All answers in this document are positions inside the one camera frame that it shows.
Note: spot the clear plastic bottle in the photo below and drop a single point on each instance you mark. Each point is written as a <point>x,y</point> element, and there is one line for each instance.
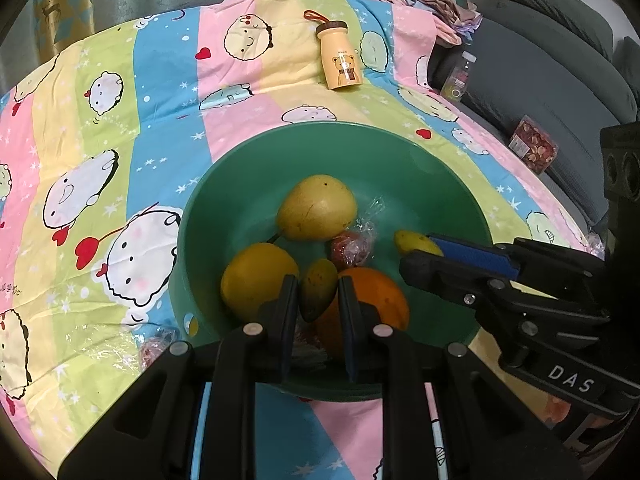
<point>457,77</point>

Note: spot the yellow pear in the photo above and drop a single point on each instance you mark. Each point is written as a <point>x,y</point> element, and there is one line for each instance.
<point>315,207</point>

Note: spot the grey sofa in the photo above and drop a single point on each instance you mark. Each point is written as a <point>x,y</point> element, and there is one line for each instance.
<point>540,70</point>

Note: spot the green plastic bowl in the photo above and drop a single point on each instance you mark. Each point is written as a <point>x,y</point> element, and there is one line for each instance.
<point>235,210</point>

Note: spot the orange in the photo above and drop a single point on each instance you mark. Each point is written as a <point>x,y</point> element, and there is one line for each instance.
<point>382,295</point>

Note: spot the large yellow grapefruit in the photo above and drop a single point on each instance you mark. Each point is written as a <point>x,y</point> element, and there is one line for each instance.
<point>257,280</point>

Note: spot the beige bear-print bottle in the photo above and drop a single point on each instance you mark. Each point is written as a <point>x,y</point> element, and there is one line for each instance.
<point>340,57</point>

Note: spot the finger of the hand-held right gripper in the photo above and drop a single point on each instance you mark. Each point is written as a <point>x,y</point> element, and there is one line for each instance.
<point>450,280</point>
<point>480,255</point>

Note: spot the small yellow-green mango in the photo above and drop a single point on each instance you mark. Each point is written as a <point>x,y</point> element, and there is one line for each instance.
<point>417,242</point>
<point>317,287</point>

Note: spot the yellow patterned curtain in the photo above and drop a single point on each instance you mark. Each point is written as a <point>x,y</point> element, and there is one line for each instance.
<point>62,10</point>

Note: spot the colourful cartoon printed blanket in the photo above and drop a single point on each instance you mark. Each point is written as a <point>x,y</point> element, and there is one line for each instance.
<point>125,135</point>

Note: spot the pile of folded clothes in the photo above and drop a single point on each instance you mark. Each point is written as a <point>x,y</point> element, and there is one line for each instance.
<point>415,0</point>

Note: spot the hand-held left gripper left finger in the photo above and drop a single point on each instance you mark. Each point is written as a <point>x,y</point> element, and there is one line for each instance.
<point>286,355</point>

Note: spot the plastic-wrapped red fruit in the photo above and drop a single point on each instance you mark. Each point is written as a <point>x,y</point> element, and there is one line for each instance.
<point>157,350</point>

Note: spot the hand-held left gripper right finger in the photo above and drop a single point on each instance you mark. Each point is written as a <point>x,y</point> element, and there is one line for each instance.
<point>351,355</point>

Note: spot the red patterned snack box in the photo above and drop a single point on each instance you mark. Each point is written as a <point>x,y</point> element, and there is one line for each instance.
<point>534,142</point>

